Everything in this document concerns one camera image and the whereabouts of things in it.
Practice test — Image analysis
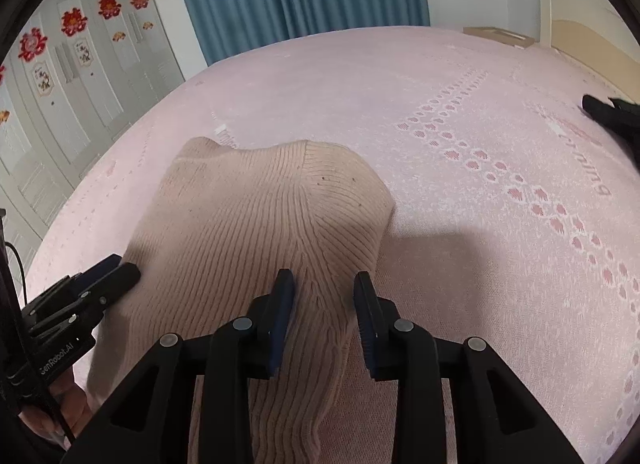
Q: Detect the peach knit sweater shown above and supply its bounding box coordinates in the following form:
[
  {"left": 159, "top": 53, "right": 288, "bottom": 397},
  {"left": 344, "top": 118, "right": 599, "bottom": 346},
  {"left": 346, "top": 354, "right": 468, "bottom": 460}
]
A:
[{"left": 87, "top": 138, "right": 394, "bottom": 463}]

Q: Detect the cream wooden headboard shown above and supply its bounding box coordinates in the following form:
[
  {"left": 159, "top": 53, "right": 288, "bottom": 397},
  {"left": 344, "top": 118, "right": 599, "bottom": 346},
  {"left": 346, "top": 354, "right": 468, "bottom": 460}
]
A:
[{"left": 540, "top": 0, "right": 640, "bottom": 103}]

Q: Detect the white wardrobe with red decals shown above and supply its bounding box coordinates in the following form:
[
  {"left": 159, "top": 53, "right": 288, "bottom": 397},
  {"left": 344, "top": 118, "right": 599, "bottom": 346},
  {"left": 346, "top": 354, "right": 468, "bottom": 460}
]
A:
[{"left": 0, "top": 0, "right": 212, "bottom": 265}]

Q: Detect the pink bed sheet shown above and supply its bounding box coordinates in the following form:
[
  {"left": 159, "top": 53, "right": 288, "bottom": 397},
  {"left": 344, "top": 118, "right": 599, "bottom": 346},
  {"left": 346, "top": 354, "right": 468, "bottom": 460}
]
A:
[{"left": 27, "top": 27, "right": 639, "bottom": 463}]

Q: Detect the black puffer jacket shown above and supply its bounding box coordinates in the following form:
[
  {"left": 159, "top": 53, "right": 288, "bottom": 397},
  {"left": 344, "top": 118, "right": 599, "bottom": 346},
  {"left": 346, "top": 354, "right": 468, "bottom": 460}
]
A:
[{"left": 582, "top": 94, "right": 640, "bottom": 167}]

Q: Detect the person's left hand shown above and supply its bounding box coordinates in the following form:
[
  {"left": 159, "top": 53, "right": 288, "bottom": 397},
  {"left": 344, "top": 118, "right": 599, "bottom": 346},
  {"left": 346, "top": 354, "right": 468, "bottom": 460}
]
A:
[{"left": 16, "top": 365, "right": 97, "bottom": 442}]

